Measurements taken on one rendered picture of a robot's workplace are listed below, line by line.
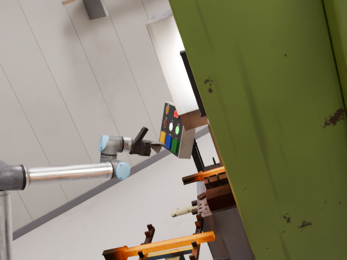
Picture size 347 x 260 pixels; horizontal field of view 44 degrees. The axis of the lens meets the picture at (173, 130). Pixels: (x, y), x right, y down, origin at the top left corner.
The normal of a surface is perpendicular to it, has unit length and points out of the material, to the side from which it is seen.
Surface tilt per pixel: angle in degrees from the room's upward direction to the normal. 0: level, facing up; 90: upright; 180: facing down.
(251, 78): 90
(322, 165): 90
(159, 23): 90
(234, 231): 90
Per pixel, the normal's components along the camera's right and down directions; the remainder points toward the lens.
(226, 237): -0.04, 0.37
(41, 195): 0.46, 0.16
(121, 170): 0.64, 0.09
